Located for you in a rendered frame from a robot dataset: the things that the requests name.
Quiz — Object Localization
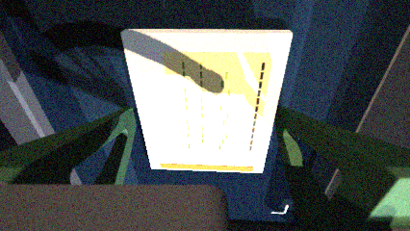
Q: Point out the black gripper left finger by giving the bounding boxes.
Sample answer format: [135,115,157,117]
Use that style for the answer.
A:
[0,107,137,185]

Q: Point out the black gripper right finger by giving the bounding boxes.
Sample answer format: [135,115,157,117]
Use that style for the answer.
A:
[275,106,410,231]

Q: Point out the dark grey box-shaped imager with drawer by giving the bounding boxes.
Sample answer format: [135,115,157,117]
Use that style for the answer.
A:
[0,0,410,231]

